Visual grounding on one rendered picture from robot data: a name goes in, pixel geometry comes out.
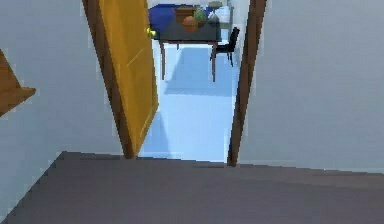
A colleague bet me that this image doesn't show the black chair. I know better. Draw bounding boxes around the black chair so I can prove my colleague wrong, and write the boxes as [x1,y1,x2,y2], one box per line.
[209,26,241,68]

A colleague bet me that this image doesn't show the dark table with brown legs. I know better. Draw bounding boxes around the dark table with brown legs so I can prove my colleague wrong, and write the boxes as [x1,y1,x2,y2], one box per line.
[156,20,224,83]

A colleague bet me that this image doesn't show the yellow room door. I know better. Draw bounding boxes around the yellow room door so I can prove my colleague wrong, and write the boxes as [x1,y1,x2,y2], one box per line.
[97,0,160,157]

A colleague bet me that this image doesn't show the orange brown ball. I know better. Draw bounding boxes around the orange brown ball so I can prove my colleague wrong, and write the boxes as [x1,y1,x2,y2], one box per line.
[182,15,200,33]

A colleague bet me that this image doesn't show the green house plant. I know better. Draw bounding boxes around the green house plant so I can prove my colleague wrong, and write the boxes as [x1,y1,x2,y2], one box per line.
[194,7,208,28]

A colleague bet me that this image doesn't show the grey vase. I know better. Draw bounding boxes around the grey vase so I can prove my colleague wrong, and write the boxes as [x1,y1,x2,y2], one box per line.
[207,11,220,25]

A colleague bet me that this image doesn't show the brown wooden box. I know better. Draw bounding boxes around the brown wooden box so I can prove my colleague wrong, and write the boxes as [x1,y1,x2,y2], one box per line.
[173,6,197,24]

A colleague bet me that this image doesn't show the brown wooden door frame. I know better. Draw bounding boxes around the brown wooden door frame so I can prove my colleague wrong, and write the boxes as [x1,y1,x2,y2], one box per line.
[81,0,268,167]

